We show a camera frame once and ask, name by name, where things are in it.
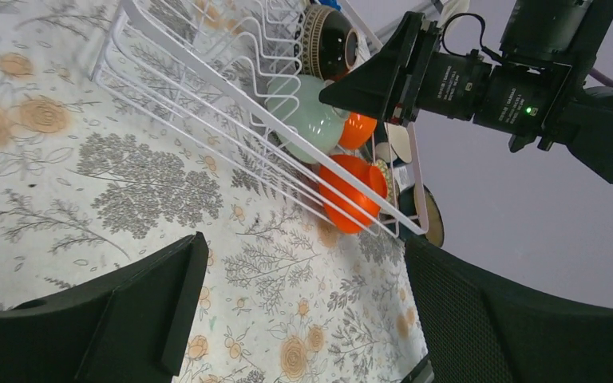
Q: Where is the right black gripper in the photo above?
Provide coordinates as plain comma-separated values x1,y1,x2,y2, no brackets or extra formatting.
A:
318,11,492,124

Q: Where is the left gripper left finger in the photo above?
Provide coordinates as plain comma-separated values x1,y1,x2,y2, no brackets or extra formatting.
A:
0,233,209,382

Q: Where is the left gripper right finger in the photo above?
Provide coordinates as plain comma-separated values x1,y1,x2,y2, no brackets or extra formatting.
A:
405,236,613,382

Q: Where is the dark blue glazed bowl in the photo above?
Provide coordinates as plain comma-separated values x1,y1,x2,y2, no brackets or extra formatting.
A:
397,184,445,247

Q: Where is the teal and white bowl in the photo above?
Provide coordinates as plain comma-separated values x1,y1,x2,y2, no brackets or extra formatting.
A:
374,122,413,165

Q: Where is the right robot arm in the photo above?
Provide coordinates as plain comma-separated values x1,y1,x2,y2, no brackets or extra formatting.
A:
319,1,613,185

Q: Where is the orange bowl upper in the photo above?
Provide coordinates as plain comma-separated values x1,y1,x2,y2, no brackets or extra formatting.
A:
338,112,378,150

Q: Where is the orange bowl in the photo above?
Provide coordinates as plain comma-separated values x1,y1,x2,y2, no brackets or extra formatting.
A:
319,154,388,234
338,112,378,150

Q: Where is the black gold-rimmed bowl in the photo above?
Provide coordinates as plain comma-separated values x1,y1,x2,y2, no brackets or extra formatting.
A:
295,4,358,81

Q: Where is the pale green bowl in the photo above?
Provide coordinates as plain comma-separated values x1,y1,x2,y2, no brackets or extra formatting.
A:
265,74,350,154

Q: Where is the blue toy block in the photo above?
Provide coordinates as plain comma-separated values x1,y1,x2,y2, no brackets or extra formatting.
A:
316,0,341,10

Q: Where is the orange bowl lower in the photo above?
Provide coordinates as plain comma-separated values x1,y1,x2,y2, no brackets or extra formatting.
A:
319,154,388,234

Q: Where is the white wire dish rack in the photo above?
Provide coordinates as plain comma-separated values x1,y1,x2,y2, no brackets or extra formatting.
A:
92,1,428,237

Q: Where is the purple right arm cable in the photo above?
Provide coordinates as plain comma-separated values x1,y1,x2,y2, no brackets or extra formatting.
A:
587,67,613,99

